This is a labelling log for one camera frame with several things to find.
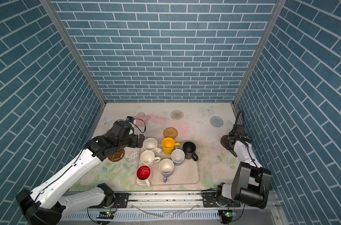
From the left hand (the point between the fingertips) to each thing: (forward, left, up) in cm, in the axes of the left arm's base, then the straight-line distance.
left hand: (141, 137), depth 75 cm
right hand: (+3, -55, -14) cm, 57 cm away
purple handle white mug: (-9, -13, -20) cm, 25 cm away
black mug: (+1, -28, -15) cm, 32 cm away
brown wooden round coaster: (+11, -53, -19) cm, 57 cm away
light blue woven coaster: (+26, -51, -19) cm, 61 cm away
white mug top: (+5, -3, -17) cm, 18 cm away
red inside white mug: (-14, 0, -19) cm, 23 cm away
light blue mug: (-3, -20, -18) cm, 27 cm away
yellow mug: (+5, -14, -18) cm, 24 cm away
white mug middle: (-4, -2, -18) cm, 19 cm away
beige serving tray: (-12, -26, -23) cm, 37 cm away
